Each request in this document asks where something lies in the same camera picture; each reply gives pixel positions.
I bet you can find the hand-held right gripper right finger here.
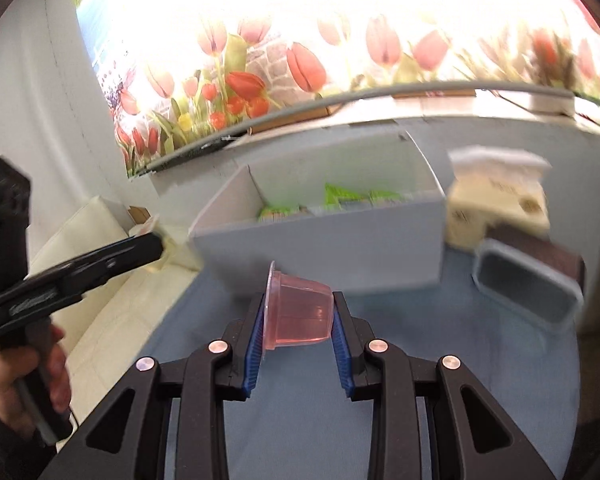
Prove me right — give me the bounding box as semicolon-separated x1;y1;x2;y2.
331;291;557;480

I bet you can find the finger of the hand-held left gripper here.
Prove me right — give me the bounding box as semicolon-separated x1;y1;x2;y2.
55;233;164;293

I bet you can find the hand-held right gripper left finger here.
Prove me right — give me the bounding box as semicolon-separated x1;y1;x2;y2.
40;292;272;480

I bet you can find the red jelly cup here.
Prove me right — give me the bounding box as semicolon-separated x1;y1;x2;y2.
261;260;336;362
129;214;202;272

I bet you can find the white cardboard box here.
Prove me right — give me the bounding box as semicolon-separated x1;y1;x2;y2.
187;129;448;296

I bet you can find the green snack packet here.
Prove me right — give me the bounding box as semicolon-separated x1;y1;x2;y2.
322;182;372;209
256;201;311;222

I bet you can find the person's left forearm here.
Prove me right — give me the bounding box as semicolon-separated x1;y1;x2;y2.
0;397;58;480

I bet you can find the person's left hand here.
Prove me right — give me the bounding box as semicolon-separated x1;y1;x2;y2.
0;324;74;434

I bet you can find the cream leather sofa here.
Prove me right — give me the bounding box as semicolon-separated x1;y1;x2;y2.
27;195;203;413

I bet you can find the blue tablecloth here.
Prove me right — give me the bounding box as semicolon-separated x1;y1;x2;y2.
70;247;582;480

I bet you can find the rectangular desk clock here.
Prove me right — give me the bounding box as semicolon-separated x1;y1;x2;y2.
472;224;587;337

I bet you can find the cream tissue box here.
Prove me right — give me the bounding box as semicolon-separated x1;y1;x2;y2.
445;145;554;252

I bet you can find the tulip print roller blind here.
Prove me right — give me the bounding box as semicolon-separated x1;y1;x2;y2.
70;0;600;179

